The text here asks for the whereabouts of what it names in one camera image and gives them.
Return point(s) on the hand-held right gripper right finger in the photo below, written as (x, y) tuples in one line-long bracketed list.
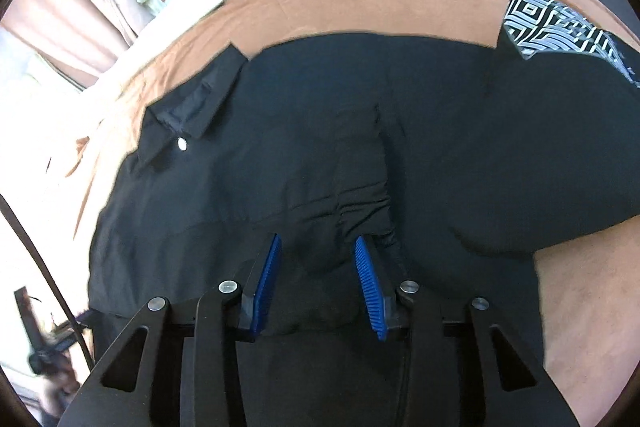
[(370, 292)]

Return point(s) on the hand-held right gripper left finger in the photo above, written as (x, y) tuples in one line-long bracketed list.
[(265, 287)]

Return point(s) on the black shirt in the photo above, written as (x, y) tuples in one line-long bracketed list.
[(450, 132)]

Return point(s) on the black white patterned cloth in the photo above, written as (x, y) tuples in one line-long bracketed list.
[(545, 24)]

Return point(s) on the pink curtain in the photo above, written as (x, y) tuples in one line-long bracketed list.
[(75, 7)]

